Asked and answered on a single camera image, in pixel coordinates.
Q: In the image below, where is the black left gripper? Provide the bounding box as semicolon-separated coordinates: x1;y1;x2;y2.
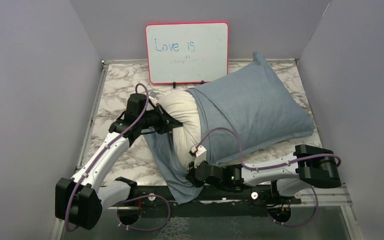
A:
138;101;183;134

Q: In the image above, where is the white pillow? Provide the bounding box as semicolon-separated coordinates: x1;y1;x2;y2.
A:
158;90;202;168

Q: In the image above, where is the blue pillowcase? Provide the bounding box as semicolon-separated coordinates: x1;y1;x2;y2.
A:
144;52;315;204

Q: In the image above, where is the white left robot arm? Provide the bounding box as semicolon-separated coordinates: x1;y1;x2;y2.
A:
54;93;182;232

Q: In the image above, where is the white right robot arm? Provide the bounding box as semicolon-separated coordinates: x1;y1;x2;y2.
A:
186;144;342;204

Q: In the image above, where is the red framed whiteboard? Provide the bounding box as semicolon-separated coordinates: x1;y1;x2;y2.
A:
145;21;229;85

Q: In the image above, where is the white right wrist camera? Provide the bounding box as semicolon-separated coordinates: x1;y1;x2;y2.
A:
189;144;207;168

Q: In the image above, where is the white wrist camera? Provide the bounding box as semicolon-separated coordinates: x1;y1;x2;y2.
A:
189;144;207;168
148;92;159;106

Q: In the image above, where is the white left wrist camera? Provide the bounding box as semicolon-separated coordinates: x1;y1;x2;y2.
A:
148;92;159;106

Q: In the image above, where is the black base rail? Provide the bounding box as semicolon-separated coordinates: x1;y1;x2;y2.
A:
114;184;301;218

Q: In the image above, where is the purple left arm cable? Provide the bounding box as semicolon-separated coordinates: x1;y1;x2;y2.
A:
64;82;172;233

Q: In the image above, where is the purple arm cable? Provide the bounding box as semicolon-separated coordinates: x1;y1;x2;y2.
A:
195;127;343;229
64;82;172;233

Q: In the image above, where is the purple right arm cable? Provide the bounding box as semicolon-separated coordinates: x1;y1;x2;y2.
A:
195;127;343;229

